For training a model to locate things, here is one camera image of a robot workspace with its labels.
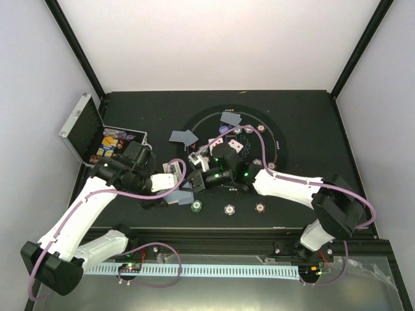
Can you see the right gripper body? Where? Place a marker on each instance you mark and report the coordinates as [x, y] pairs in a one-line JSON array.
[[225, 176]]

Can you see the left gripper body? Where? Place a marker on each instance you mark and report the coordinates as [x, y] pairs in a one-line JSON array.
[[148, 203]]

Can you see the green poker chip stack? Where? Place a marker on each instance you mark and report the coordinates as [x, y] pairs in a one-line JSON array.
[[196, 206]]

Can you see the blue playing card deck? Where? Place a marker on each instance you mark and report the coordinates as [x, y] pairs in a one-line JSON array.
[[179, 197]]

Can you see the blue white poker chip stack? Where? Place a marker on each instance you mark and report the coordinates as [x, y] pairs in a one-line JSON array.
[[229, 210]]

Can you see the face-up red card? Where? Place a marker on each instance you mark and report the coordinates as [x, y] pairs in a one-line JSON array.
[[237, 146], [213, 143]]

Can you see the purple round button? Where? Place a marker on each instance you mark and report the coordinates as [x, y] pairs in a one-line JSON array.
[[223, 129]]

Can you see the red brown poker chip stack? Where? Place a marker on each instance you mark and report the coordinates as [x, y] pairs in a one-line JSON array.
[[260, 208]]

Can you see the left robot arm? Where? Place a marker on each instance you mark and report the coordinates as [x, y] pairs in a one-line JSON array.
[[59, 259]]

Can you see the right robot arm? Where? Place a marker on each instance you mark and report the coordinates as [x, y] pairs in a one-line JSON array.
[[337, 209]]

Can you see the round black poker mat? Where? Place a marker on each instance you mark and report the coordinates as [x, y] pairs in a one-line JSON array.
[[268, 146]]

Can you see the left base circuit board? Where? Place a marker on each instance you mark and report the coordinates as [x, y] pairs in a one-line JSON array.
[[131, 267]]

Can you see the base circuit board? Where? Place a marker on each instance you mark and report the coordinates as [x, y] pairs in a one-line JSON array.
[[131, 267], [313, 270]]

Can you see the aluminium poker chip case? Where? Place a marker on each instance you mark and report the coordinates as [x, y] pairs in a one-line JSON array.
[[88, 138]]

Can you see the right base circuit board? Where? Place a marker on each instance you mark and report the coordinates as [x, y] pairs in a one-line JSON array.
[[313, 270]]

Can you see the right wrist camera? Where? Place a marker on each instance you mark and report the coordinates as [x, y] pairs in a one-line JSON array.
[[198, 161]]

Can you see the white slotted cable duct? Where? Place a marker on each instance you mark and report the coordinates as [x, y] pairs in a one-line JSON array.
[[202, 270]]

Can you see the black aluminium rail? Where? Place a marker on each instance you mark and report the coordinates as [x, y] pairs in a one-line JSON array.
[[219, 241]]

